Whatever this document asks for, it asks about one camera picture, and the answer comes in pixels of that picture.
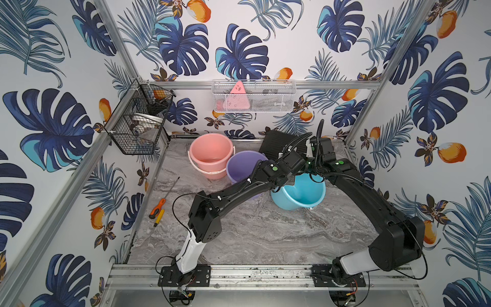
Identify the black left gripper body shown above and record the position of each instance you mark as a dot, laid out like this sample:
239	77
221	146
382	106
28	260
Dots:
291	179

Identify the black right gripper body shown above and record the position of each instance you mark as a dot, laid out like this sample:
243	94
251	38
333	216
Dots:
313	164

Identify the turquoise plastic bucket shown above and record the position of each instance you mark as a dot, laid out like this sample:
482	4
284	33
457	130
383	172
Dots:
307	192

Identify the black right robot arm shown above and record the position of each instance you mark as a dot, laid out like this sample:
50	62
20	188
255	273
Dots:
400	237

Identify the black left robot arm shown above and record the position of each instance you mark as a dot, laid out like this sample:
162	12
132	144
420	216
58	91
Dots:
205	215

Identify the purple plastic bucket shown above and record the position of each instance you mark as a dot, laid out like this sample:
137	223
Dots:
242	164

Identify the pink plastic bucket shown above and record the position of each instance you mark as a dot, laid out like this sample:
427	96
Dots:
209	155

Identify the black plastic tool case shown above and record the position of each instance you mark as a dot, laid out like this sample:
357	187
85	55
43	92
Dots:
274	143

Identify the pink triangular object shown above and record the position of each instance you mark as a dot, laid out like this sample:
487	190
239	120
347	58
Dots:
237	99

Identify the white wire shelf basket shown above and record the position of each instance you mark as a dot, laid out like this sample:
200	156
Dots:
273	96

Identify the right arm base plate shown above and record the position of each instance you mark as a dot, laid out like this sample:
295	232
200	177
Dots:
328	275

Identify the aluminium front rail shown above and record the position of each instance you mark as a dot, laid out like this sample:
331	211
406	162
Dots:
254	277

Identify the yellow handled screwdriver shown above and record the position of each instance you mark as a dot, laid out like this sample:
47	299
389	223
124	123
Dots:
158	217

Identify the orange handled screwdriver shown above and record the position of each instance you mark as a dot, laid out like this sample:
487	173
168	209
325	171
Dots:
162	201

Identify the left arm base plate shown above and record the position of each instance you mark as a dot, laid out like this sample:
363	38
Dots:
171	276

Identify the black wire basket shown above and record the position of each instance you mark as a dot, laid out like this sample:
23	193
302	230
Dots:
140	118

